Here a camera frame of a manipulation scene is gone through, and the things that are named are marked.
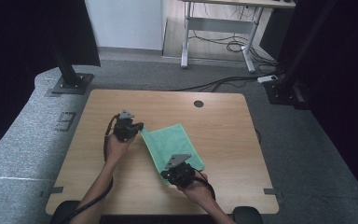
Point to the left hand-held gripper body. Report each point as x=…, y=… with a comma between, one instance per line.
x=124, y=129

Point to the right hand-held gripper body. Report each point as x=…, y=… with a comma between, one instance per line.
x=181, y=175

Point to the green cloth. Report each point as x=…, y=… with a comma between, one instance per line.
x=167, y=143

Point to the person's left hand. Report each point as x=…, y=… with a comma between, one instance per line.
x=115, y=149

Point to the person's right hand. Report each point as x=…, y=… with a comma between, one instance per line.
x=199, y=191

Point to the black round table grommet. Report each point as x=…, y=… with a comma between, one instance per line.
x=198, y=104

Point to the black chair armrest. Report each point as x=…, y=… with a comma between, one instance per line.
x=63, y=211
x=248, y=215

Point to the grey tape piece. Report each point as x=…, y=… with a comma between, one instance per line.
x=269, y=191
x=57, y=189

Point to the white power strip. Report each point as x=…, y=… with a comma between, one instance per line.
x=267, y=78

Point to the black curtain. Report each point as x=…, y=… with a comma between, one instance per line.
x=348, y=93
x=12, y=46

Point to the black box under desk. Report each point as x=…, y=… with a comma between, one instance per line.
x=273, y=34

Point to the black stand with base plate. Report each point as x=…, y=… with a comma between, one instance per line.
x=71, y=84
x=279, y=93

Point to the white metal desk frame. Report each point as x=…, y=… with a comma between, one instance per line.
x=219, y=25

